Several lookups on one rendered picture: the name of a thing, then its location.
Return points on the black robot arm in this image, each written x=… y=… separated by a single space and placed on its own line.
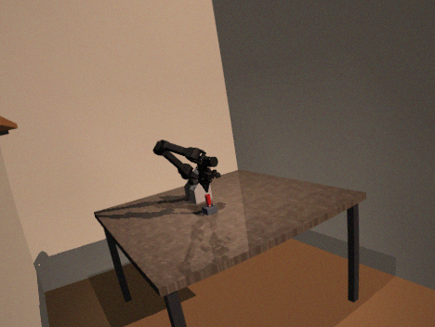
x=163 y=148

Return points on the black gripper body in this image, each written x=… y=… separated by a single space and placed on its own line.
x=195 y=181

